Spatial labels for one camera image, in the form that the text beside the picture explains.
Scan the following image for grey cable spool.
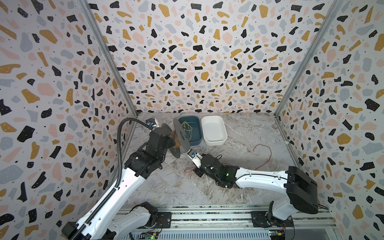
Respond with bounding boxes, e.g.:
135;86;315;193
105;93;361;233
169;119;191;159

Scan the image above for red cable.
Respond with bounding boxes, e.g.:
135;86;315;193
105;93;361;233
183;143;273;174

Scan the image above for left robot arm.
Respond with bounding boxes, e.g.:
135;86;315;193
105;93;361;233
62;118;176;240

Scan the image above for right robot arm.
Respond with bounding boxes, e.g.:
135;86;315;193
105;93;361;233
188;150;326;228

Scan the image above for teal plastic bin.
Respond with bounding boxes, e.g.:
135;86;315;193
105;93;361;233
179;116;203;147

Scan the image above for white plastic bin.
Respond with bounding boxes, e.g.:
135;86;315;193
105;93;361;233
201;116;228;146

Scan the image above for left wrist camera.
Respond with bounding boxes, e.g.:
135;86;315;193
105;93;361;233
146;118;160;129

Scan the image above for yellow cable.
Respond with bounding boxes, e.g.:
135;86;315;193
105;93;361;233
181;120;194;142

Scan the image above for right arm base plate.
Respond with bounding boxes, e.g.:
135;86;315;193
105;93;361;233
251;211;294;228

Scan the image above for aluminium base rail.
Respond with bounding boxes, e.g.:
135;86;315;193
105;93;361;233
115;206;342;240

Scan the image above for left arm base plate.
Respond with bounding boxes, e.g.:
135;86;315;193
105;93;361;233
149;212;172;229

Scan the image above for left frame post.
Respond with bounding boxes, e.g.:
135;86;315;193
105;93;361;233
78;0;138;117

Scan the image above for frame post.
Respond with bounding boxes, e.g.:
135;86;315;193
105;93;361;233
78;0;138;117
274;0;343;119

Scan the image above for right frame post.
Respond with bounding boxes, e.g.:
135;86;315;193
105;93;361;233
274;0;343;119

